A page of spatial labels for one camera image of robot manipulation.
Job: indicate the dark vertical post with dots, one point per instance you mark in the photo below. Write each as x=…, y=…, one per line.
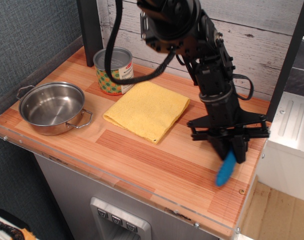
x=287, y=66
x=90, y=28

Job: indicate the black orange object bottom left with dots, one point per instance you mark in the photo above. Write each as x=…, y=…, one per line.
x=13, y=228

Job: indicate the stainless steel pot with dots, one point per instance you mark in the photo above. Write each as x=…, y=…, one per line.
x=53, y=108

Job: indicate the clear acrylic table edge guard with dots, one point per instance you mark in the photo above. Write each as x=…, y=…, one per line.
x=176, y=176

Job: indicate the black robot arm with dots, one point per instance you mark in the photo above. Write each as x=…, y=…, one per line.
x=182, y=28

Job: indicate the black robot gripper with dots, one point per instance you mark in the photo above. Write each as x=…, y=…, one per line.
x=225, y=120

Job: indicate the green orange dotted tin can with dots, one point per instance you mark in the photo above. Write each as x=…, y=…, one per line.
x=121, y=68

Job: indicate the white toy sink drainboard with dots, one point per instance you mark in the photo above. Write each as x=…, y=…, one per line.
x=282, y=162

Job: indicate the grey toy fridge dispenser panel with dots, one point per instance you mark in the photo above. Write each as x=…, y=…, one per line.
x=114, y=223

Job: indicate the dark right vertical post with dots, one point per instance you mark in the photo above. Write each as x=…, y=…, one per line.
x=287, y=66

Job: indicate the yellow folded cloth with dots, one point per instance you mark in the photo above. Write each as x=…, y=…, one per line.
x=147, y=110

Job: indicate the blue handled metal fork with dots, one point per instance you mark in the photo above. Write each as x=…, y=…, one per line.
x=226, y=169

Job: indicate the dark left vertical post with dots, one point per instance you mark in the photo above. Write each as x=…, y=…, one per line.
x=90, y=28

